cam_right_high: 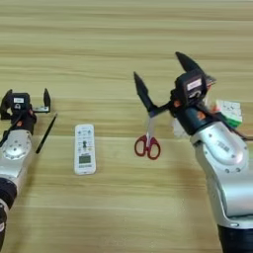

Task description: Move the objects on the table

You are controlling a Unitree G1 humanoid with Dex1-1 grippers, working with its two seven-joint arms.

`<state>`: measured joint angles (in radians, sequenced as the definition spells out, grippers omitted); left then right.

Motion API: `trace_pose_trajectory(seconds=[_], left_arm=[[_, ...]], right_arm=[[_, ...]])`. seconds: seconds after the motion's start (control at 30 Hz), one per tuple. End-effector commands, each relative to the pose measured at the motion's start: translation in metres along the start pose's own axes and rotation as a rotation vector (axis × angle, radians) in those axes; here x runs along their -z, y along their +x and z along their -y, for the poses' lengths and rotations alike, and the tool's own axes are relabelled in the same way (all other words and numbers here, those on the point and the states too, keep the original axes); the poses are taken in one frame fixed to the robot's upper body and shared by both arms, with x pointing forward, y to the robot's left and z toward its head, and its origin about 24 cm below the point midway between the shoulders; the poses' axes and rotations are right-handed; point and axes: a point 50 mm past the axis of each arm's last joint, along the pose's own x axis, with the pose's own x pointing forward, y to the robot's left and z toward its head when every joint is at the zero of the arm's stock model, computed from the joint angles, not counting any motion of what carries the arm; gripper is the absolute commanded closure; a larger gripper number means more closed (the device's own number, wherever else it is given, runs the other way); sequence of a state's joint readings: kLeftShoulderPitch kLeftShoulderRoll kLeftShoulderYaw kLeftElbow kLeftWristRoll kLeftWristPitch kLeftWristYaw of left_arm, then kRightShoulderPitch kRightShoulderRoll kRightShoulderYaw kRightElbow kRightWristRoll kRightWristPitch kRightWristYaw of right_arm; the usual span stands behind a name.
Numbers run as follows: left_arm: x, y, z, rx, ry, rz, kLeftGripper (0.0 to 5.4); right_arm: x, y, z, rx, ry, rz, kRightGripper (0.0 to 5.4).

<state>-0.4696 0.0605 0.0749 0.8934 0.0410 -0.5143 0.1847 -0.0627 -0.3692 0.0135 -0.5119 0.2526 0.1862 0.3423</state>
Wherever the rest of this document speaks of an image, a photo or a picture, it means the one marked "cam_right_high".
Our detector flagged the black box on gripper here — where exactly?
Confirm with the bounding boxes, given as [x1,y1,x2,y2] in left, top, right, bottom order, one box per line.
[174,69,209,107]
[10,92,32,113]

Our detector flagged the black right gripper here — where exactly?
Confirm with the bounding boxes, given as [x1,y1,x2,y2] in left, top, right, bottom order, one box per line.
[132,50,225,136]

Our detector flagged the colourful puzzle cube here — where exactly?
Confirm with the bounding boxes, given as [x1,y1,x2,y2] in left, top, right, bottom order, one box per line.
[215,99,244,128]

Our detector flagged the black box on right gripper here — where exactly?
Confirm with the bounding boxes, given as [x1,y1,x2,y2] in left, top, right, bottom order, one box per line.
[174,69,209,107]

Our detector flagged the black pen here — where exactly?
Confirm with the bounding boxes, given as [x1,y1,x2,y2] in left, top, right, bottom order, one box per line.
[35,113,58,155]

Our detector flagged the red handled scissors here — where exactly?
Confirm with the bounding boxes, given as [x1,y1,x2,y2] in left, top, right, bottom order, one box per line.
[133,115,162,161]

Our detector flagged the white remote control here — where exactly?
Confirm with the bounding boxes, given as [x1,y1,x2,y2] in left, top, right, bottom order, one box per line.
[73,124,97,176]

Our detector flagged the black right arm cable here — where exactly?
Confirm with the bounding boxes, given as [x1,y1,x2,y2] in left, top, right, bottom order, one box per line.
[197,103,253,141]

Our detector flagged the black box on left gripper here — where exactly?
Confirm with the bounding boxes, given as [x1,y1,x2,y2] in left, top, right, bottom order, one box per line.
[10,92,32,113]

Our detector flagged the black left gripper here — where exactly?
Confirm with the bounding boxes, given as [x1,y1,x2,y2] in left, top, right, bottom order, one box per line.
[0,87,51,136]

